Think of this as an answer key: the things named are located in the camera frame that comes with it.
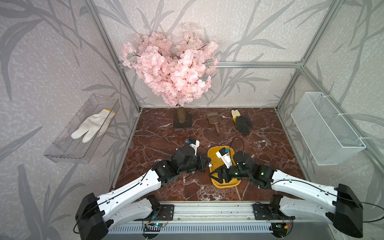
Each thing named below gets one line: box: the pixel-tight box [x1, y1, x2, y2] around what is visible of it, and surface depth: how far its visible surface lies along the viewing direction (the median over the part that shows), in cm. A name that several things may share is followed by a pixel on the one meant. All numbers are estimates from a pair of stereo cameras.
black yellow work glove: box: [231, 109, 253, 135], surface depth 111 cm
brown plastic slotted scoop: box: [207, 112, 221, 134], surface depth 114 cm
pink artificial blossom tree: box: [122, 30, 219, 129], surface depth 68 cm
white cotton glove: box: [71, 109, 117, 143], surface depth 68 cm
